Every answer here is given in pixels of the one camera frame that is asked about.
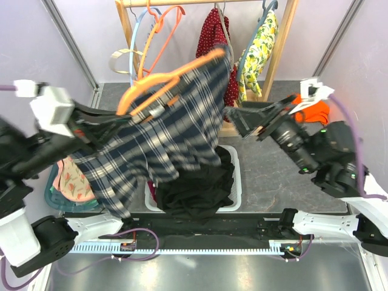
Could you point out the light blue hanger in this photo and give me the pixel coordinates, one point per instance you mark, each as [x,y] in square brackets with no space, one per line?
[141,31]

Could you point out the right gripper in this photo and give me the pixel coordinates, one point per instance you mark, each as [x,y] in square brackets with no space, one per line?
[253,114]

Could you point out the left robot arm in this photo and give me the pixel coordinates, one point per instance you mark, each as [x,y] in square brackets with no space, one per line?
[30,241]

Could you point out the orange hanger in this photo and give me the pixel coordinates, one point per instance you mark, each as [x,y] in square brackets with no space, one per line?
[169,80]
[161,34]

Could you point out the white slotted cable duct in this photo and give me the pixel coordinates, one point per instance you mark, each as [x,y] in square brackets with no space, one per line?
[121,248]

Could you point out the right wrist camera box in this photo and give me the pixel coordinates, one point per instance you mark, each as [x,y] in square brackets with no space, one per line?
[312,91]

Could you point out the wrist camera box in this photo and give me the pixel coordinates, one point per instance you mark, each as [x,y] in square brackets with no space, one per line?
[52,106]
[312,91]

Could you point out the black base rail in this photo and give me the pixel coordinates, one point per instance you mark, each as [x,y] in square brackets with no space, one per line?
[222,231]

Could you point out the navy plaid skirt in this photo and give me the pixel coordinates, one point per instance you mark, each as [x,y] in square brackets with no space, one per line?
[183,136]

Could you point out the white plastic laundry basket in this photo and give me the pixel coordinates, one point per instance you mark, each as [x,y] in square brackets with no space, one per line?
[236,182]

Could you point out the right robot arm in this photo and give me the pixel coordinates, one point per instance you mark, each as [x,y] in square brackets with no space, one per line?
[331,156]

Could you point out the magenta pleated skirt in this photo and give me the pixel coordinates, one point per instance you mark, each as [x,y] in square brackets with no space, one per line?
[152,189]

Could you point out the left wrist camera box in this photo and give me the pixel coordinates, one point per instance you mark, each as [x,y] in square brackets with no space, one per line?
[52,106]

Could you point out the black skirt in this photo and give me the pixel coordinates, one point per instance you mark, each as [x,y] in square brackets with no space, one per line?
[199,194]

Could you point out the grey hanger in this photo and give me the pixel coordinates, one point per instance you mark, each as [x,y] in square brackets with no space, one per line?
[223,25]

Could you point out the floral tulip cloth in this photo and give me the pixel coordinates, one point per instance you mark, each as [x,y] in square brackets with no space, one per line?
[71,182]

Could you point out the wooden clothes rack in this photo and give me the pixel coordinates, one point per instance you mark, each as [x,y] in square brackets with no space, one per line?
[286,22]

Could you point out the red polka dot garment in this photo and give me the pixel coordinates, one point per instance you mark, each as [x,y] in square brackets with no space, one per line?
[212,37]

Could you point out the orange cloth on floor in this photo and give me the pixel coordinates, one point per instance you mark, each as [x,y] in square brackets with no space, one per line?
[318,112]

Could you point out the teal plastic tub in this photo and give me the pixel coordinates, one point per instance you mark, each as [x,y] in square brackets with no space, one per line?
[57,201]

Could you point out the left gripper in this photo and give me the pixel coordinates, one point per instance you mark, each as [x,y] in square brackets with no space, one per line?
[95,136]

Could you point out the lemon print garment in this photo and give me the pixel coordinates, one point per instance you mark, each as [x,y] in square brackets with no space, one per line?
[254,58]

